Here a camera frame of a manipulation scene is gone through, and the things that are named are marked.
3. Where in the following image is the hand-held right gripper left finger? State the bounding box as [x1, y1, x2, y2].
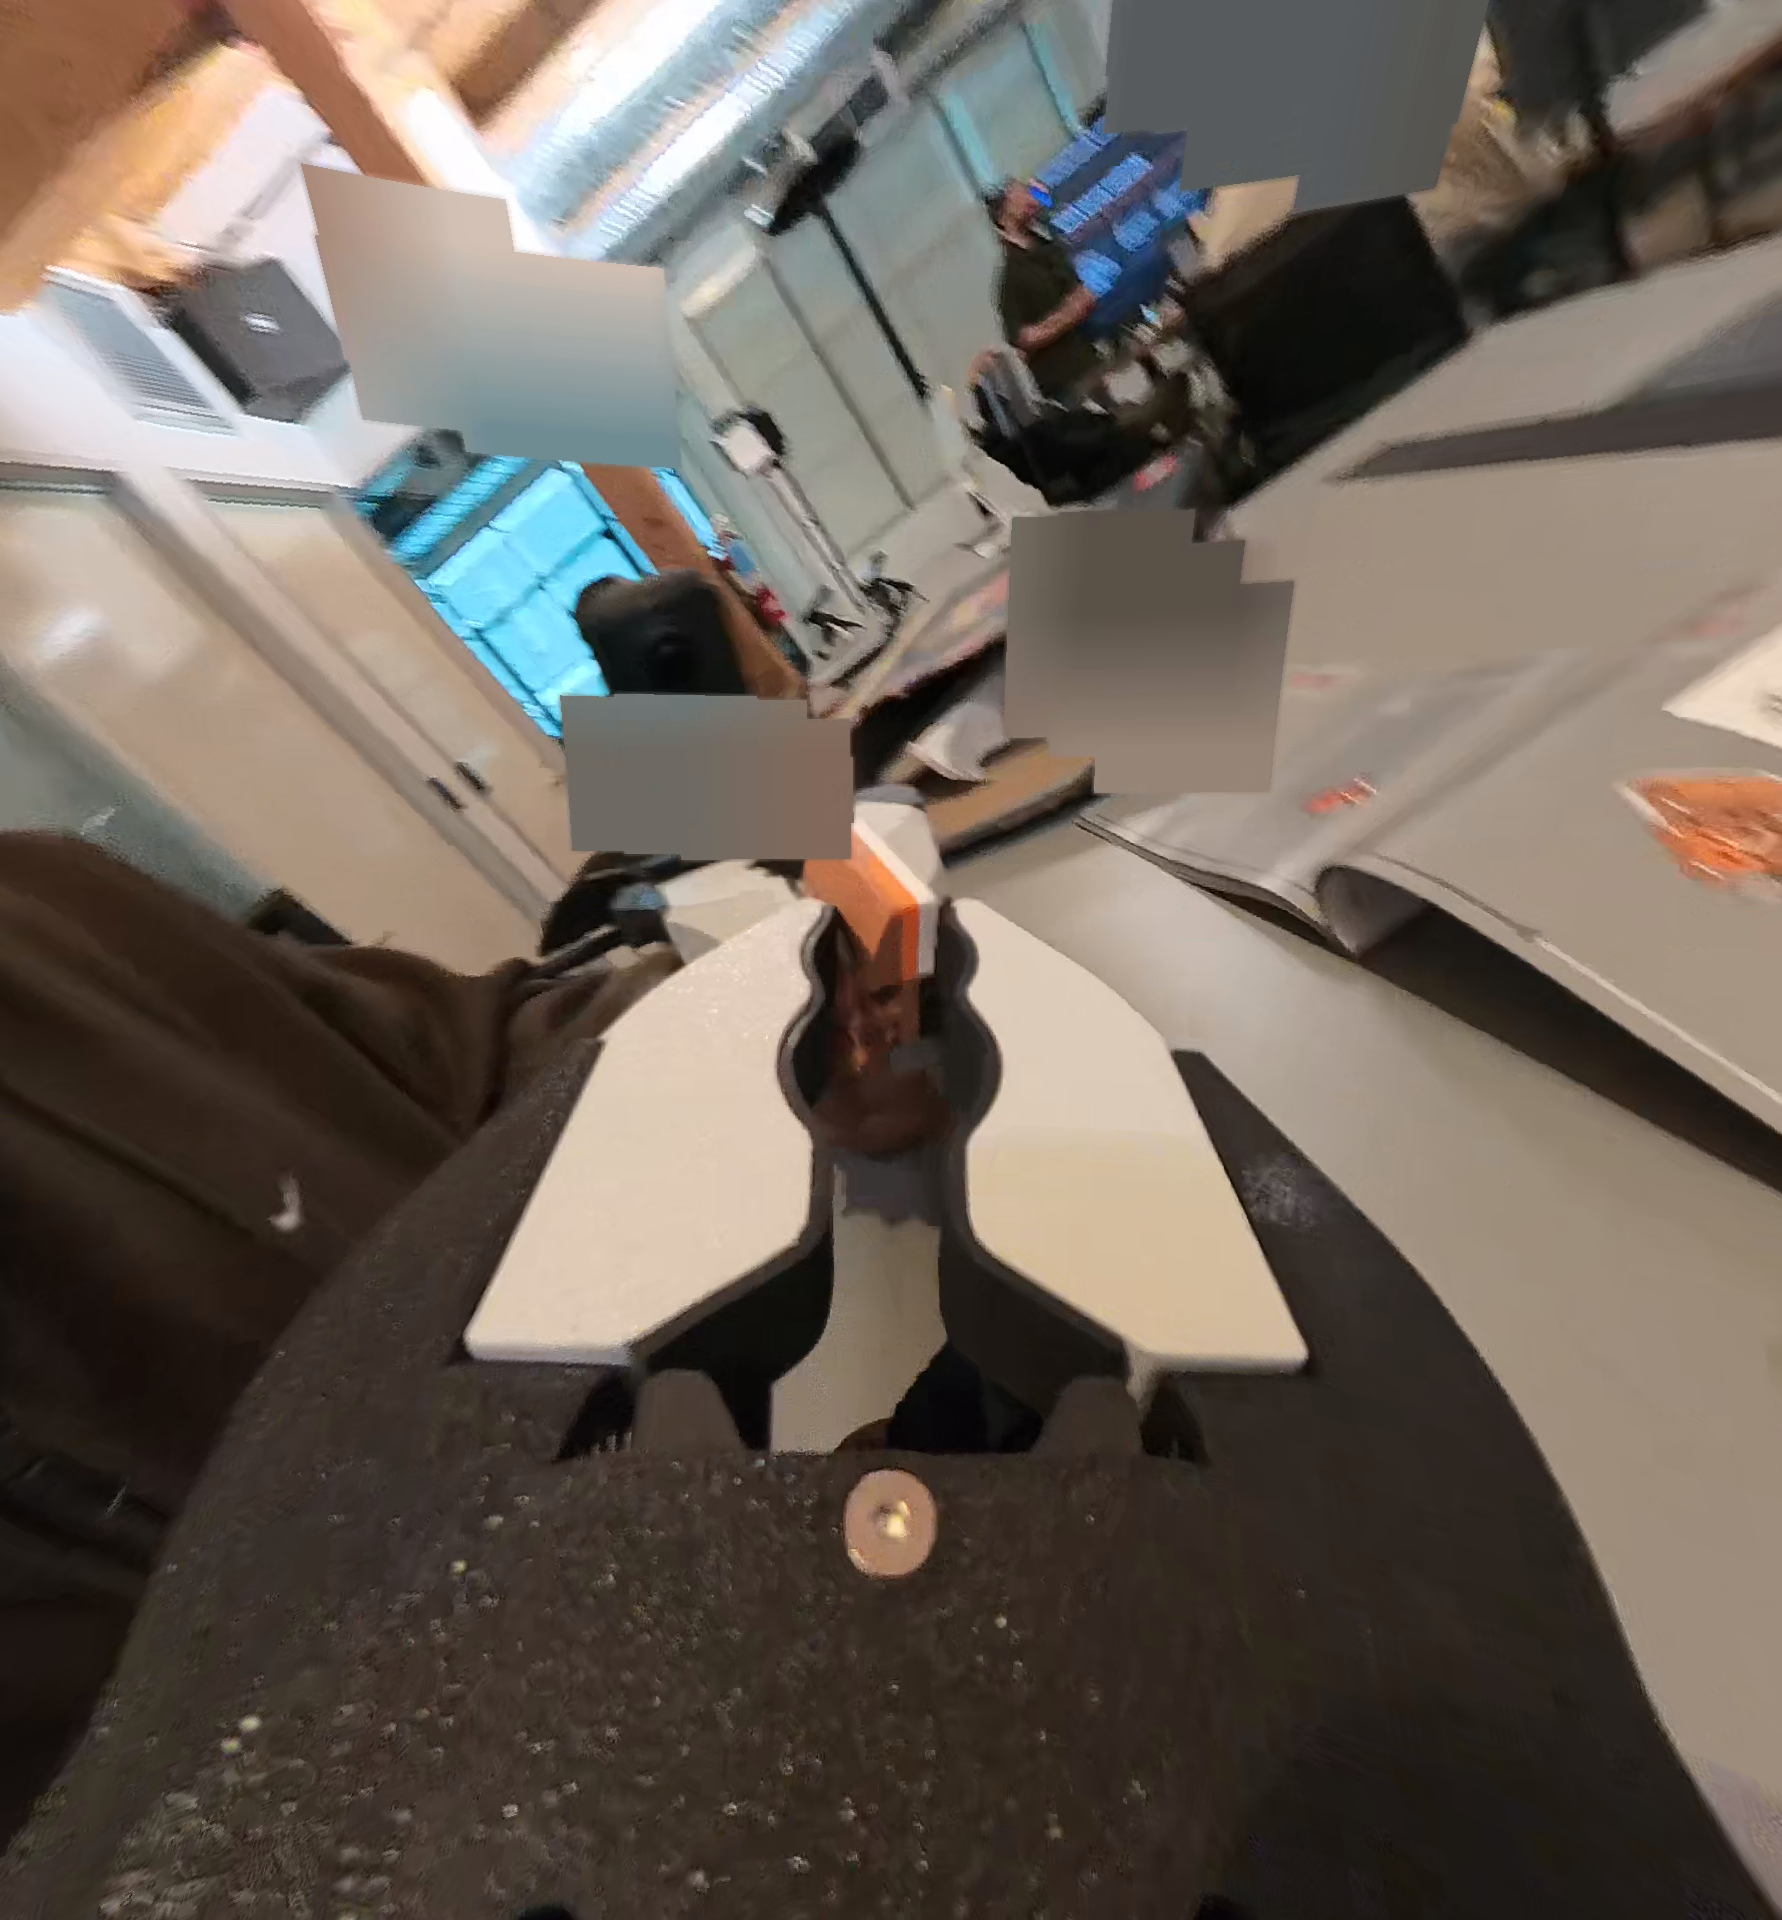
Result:
[462, 900, 835, 1367]

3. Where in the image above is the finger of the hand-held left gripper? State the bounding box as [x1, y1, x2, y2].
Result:
[669, 857, 808, 966]
[849, 800, 941, 900]

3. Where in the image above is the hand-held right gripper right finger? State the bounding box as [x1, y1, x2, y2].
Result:
[954, 897, 1314, 1380]

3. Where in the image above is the small orange brown brick assembly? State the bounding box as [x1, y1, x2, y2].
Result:
[801, 833, 967, 1159]

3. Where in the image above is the grey instruction booklet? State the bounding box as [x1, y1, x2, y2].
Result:
[1078, 555, 1782, 1187]

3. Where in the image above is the person's left forearm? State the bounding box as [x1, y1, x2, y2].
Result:
[0, 828, 684, 1187]

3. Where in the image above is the grey desk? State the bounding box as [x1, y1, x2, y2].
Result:
[831, 217, 1782, 1876]

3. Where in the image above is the black box device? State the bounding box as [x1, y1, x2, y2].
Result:
[154, 259, 352, 424]

